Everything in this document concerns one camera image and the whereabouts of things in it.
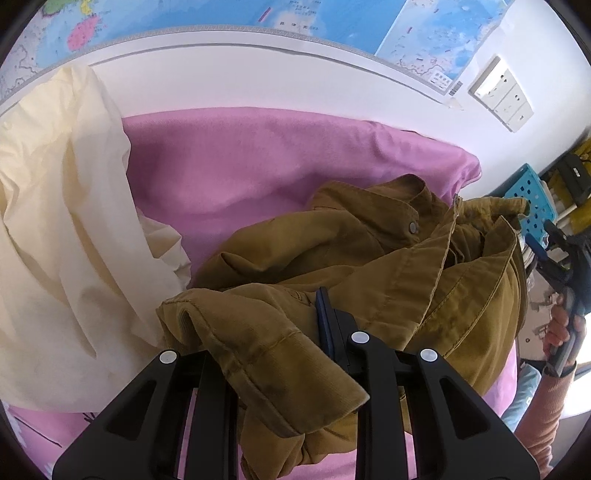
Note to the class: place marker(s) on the blue wall map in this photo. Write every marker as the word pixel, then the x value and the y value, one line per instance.
pixel 443 32

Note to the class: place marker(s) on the person's right forearm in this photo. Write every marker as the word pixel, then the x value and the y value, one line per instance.
pixel 545 415

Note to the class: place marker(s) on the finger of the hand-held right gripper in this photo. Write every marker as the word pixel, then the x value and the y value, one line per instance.
pixel 538 251
pixel 556 233

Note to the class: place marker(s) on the olive brown jacket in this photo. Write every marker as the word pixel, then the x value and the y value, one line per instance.
pixel 369 240

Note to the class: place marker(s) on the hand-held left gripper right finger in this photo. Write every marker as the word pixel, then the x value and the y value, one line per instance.
pixel 325 323

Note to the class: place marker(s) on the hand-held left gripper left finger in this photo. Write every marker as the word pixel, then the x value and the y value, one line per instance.
pixel 212 415

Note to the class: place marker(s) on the teal plastic basket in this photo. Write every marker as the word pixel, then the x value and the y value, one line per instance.
pixel 531 194

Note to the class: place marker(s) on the pink blanket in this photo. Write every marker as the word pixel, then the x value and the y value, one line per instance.
pixel 254 157

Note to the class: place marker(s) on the cream cloth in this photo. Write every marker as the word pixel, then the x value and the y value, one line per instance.
pixel 60 207

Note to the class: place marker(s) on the light blue cloth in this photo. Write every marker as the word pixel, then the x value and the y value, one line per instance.
pixel 521 401

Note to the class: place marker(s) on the black box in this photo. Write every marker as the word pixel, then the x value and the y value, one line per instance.
pixel 576 177

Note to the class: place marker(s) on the colourful wall map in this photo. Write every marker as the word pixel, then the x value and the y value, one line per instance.
pixel 161 16

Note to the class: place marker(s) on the white wall switch panel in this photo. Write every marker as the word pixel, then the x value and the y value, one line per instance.
pixel 503 94

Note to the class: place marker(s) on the person's right hand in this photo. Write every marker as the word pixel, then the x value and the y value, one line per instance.
pixel 556 327

